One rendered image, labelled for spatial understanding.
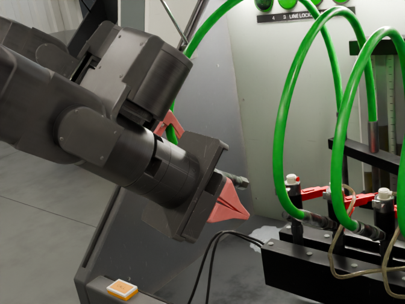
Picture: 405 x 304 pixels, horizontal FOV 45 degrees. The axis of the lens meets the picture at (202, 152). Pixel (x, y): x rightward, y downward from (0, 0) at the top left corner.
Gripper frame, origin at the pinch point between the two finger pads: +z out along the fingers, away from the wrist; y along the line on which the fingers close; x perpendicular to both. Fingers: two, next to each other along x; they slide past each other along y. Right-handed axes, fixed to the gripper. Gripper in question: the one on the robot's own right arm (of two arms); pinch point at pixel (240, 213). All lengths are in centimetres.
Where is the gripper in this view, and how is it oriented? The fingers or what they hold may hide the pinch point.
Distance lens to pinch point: 53.8
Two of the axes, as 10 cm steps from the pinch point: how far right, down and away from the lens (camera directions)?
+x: -5.6, -1.8, 8.1
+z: 7.0, 4.1, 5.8
